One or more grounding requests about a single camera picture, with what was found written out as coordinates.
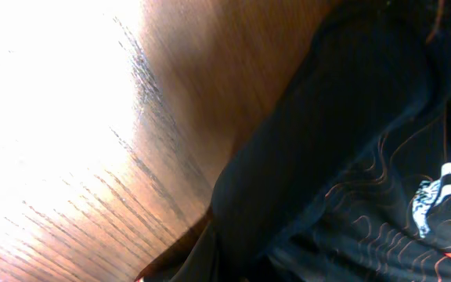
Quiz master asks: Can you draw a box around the black printed jersey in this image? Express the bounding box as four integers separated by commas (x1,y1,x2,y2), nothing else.
139,1,451,281

